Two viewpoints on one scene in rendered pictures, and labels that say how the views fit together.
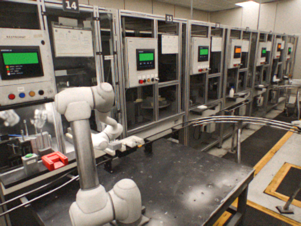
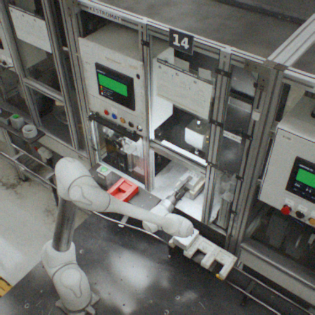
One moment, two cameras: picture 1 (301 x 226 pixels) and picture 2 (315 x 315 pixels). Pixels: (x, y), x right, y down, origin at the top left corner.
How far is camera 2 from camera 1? 2.03 m
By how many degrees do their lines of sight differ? 72
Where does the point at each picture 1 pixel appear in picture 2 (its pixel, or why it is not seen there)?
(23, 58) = (114, 85)
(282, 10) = not seen: outside the picture
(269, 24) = not seen: outside the picture
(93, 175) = (56, 241)
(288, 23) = not seen: outside the picture
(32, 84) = (124, 112)
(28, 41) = (123, 69)
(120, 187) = (62, 273)
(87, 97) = (64, 185)
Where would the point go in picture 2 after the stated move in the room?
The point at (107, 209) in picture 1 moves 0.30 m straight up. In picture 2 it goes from (50, 272) to (38, 240)
